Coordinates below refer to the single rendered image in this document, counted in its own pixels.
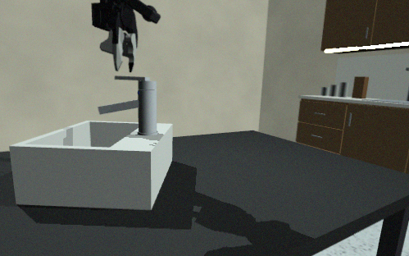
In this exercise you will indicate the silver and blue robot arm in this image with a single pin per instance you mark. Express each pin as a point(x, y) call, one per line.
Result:
point(149, 13)

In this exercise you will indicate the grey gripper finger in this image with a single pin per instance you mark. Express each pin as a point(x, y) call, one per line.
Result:
point(129, 47)
point(113, 44)

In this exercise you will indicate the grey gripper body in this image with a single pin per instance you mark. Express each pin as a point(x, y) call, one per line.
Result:
point(103, 11)

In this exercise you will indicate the white rectangular sink basin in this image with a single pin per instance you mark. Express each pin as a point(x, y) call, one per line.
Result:
point(85, 166)

